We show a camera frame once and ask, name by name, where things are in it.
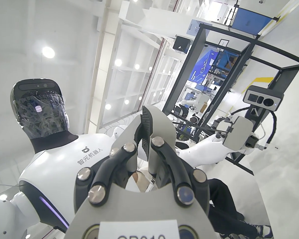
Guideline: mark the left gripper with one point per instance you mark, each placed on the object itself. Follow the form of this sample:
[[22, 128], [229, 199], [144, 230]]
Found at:
[[238, 133]]

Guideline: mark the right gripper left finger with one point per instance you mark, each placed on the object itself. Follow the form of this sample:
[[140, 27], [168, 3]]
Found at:
[[103, 169]]

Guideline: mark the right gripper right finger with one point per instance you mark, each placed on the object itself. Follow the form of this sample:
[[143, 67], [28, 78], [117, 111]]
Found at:
[[164, 155]]

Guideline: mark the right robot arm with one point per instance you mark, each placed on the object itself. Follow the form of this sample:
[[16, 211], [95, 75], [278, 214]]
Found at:
[[7, 217]]

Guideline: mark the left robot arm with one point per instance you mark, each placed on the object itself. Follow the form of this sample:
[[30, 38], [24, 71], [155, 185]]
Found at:
[[204, 150]]

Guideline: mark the robot body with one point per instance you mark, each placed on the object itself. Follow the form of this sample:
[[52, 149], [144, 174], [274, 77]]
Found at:
[[52, 160]]

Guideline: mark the blue printed carton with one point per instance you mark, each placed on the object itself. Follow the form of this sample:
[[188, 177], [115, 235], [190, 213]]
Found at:
[[204, 65]]

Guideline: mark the person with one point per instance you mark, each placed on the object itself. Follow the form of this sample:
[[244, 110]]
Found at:
[[224, 200]]

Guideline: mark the small black box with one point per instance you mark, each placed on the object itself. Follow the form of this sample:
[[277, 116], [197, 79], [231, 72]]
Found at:
[[182, 43]]

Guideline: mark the blue partition panel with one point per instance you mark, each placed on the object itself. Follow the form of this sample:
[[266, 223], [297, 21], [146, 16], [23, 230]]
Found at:
[[251, 21]]

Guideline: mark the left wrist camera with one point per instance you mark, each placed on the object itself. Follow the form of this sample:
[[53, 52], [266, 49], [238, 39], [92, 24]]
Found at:
[[262, 98]]

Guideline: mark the black metal frame rack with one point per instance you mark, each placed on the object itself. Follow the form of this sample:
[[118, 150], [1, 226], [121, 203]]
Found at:
[[201, 58]]

